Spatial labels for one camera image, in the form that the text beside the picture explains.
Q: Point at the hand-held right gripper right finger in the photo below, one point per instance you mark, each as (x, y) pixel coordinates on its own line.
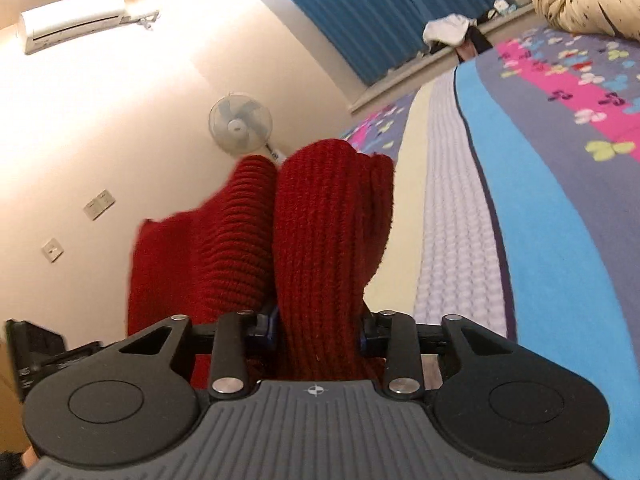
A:
(364, 335)

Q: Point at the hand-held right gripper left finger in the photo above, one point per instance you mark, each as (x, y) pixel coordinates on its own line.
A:
(270, 330)

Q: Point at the red knitted sweater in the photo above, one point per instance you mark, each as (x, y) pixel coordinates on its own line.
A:
(310, 240)

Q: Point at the pale lilac waffle bedsheet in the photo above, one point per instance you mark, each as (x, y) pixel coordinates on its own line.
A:
(450, 210)

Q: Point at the butterfly print fleece blanket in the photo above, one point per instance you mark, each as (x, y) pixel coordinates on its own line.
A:
(565, 185)

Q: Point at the dark cloth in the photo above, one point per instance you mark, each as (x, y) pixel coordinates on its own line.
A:
(475, 40)

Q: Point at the white cloth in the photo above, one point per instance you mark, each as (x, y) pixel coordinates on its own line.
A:
(447, 27)

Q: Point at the blue curtain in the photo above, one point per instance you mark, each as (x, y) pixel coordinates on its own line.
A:
(380, 10)

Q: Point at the white air conditioner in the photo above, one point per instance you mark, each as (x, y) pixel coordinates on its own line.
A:
(75, 20)

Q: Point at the wall socket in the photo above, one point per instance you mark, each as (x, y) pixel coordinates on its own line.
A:
(52, 249)

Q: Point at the double wall switch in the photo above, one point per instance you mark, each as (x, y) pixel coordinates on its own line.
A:
(99, 203)

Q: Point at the white wall fan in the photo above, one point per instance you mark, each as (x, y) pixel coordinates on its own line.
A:
(240, 122)

